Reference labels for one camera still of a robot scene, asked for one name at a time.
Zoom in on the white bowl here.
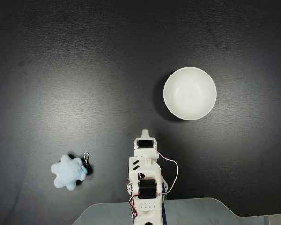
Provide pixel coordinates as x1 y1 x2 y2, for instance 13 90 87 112
163 67 217 121

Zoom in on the blue table clamp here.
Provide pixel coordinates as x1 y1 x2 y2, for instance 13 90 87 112
161 181 169 225

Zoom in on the red white servo cable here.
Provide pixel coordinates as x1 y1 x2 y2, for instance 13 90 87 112
158 153 179 195

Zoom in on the skyblue plush doll with keyring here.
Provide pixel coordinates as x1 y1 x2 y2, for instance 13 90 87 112
50 152 94 191

